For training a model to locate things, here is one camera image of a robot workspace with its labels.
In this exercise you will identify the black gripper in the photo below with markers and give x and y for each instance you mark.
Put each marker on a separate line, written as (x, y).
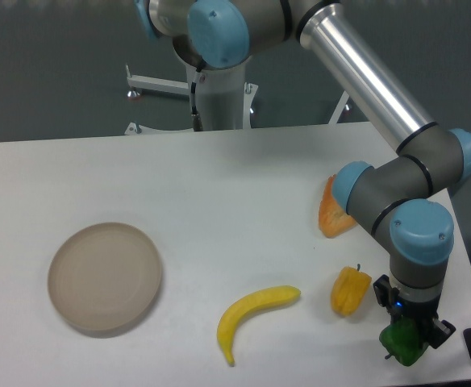
(420, 305)

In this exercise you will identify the green pepper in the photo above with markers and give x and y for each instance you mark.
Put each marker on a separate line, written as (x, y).
(403, 341)

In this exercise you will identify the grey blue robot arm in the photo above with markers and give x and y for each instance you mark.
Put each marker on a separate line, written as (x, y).
(392, 203)

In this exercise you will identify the yellow orange pepper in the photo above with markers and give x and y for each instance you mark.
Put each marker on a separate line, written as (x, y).
(349, 290)

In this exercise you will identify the beige round plate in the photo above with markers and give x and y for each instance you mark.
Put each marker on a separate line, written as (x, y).
(104, 279)

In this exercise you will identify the orange triangular pastry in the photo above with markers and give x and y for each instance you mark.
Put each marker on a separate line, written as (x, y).
(332, 218)

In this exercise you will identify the yellow banana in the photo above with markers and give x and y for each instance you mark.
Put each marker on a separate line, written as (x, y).
(262, 300)

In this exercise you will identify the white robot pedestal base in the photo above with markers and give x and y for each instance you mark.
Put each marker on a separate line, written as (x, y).
(284, 86)

